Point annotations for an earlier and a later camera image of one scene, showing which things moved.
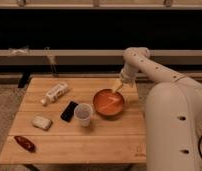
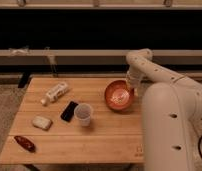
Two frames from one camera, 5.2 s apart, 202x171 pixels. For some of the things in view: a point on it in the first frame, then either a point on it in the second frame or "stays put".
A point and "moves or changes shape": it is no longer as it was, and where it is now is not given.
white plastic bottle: x=54 y=93 stays put
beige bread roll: x=41 y=121 stays put
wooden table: x=78 y=121 stays put
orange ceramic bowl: x=108 y=104 moves or changes shape
